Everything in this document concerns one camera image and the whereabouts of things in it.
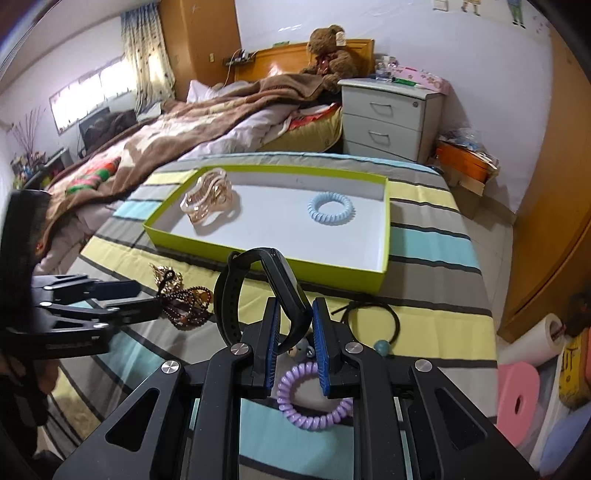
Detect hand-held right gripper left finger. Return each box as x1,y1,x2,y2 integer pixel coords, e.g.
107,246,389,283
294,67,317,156
53,298,282,480

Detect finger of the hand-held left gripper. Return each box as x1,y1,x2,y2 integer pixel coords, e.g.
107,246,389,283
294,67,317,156
39,297,163,334
32,274,142,306

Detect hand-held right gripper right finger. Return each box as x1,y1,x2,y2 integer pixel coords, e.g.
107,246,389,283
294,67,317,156
311,298,537,480

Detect gold chain hair tie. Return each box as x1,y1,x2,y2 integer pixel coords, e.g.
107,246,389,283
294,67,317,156
148,262,184,297

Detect brown beaded bracelet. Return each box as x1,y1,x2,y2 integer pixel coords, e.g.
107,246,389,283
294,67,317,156
160,285,215,330

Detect black hair tie with bead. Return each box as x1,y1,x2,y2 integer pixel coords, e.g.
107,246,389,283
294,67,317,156
331,299,400,357

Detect purple spiral hair tie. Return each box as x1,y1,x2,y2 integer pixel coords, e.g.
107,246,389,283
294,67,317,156
277,362,354,431

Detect black smart band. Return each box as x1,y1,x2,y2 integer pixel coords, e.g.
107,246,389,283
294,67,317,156
214,248,313,352

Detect green rimmed white tray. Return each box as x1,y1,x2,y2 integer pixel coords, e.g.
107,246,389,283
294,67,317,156
142,164,391,294

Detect blue spiral hair tie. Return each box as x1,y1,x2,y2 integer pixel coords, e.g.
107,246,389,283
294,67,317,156
307,192,356,226

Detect person's left hand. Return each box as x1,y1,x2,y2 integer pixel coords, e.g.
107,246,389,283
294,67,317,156
9,356,60,403

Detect colourful floral blanket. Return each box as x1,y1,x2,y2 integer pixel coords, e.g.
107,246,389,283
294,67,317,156
64,156,123,196

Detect dried branches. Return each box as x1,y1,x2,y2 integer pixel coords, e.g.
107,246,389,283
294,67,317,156
6,107,45,163

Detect striped bed sheet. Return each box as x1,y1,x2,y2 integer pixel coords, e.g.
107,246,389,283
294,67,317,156
44,152,498,480

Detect brown fleece blanket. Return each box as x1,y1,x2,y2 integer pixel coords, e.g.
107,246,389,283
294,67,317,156
32,73,324,241

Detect pink foam roll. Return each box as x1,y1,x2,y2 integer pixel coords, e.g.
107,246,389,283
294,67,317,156
497,362,542,446

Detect white paper roll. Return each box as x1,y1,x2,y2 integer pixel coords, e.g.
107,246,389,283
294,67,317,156
499,313,565,367

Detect cardboard box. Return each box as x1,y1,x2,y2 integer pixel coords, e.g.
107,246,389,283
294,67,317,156
446,169,488,220

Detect olive yellow mattress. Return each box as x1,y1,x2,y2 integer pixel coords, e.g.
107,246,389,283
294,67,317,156
263,104,344,154

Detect white pillow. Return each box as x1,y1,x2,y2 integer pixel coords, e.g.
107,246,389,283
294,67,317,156
185,79,241,104

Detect patterned curtain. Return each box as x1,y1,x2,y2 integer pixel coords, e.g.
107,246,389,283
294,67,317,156
120,6,177,116

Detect lilac duvet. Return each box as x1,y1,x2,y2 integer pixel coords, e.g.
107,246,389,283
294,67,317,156
185,100,301,160

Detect red and white cloth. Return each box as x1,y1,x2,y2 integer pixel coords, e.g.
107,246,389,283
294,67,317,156
283,102,337,136

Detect orange box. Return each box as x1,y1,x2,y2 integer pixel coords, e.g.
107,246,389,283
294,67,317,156
436,140,491,184

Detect white nightstand with drawers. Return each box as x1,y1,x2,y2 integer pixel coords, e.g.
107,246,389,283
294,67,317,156
337,76,445,163

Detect yellow printed bag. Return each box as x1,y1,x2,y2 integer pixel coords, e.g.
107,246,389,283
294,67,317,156
558,326,591,409

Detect wooden corner cabinet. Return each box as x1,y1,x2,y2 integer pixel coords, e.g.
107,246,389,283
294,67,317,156
159,0,242,101

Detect power strip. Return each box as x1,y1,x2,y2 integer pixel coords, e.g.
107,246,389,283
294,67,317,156
222,49,256,66

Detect large wooden wardrobe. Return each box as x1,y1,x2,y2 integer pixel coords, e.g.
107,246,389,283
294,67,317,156
498,28,591,343

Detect wooden headboard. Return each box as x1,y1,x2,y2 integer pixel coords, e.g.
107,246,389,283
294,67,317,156
225,39,376,88

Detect glass jar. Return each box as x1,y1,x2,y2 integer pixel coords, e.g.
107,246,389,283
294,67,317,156
375,54,400,78

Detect pink floral box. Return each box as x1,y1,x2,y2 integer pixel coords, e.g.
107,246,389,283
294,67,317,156
396,65,450,94

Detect brown teddy bear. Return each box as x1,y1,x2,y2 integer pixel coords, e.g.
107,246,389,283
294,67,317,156
301,27,360,93

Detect wall stickers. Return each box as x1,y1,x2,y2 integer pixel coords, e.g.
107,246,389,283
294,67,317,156
432,0,550,29

